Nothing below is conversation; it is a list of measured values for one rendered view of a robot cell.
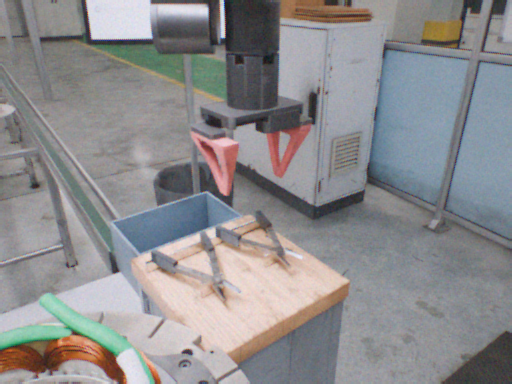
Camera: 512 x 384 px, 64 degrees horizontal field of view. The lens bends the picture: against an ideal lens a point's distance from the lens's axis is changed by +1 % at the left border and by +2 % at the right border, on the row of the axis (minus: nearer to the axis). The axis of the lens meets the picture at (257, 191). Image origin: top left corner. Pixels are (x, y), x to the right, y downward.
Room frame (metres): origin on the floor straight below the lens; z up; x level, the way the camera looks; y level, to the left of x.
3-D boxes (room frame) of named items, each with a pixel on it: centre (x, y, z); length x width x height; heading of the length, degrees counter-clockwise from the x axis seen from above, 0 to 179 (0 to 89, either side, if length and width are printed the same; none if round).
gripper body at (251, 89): (0.45, 0.01, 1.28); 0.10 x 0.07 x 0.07; 128
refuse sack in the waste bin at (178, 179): (1.79, 0.31, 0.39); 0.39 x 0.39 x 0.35
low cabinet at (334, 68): (2.86, -0.29, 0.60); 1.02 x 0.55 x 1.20; 35
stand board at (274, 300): (0.41, 0.03, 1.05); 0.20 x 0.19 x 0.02; 38
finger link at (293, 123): (0.47, -0.02, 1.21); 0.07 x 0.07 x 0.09; 38
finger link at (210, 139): (0.43, 0.03, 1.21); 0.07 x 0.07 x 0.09; 38
